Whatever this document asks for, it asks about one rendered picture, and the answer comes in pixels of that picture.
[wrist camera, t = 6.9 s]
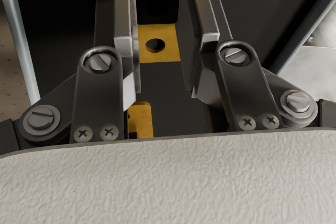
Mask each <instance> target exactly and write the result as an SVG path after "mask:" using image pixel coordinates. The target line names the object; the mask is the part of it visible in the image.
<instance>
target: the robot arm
mask: <svg viewBox="0 0 336 224"><path fill-rule="evenodd" d="M175 30H176V36H177V42H178V48H179V54H180V60H181V66H182V72H183V78H184V84H185V89H186V91H190V92H191V98H198V99H199V100H201V101H202V102H203V109H204V114H205V119H206V123H207V128H208V132H209V133H207V134H193V135H179V136H166V137H152V138H139V139H129V112H128V108H129V107H131V106H132V105H133V104H134V103H135V102H136V101H137V97H136V94H141V93H142V90H141V71H140V51H139V34H138V19H137V4H136V0H97V1H96V9H95V28H94V46H93V47H90V48H88V49H87V50H85V51H84V52H83V53H82V54H81V55H80V57H79V59H78V64H77V72H76V73H75V74H74V75H72V76H71V77H70V78H68V79H67V80H66V81H64V82H63V83H62V84H60V85H59V86H58V87H56V88H55V89H54V90H52V91H51V92H50V93H48V94H47V95H46V96H44V97H43V98H42V99H40V100H39V101H38V102H36V103H35V104H34V105H32V106H31V107H30V108H28V109H27V110H26V111H25V112H24V113H23V115H22V116H21V118H20V119H17V120H14V121H13V120H12V119H11V118H10V119H8V120H5V121H2V122H0V224H336V102H332V101H328V100H324V99H320V100H319V101H315V100H314V98H313V97H312V96H311V95H310V94H308V93H307V92H305V91H304V90H302V89H300V88H298V87H297V86H295V85H293V84H291V83H290V82H288V81H286V80H284V79H283V78H281V77H279V76H277V75H276V74H274V73H272V72H270V71H268V70H267V69H265V68H263V67H262V66H261V63H260V61H259V58H258V56H257V53H256V51H255V50H254V48H253V47H251V46H250V45H249V44H247V43H246V42H244V41H240V40H234V39H233V37H232V33H231V30H230V27H229V24H228V21H227V18H226V15H225V11H224V8H223V5H222V2H221V0H179V9H178V21H177V23H176V24H175Z"/></svg>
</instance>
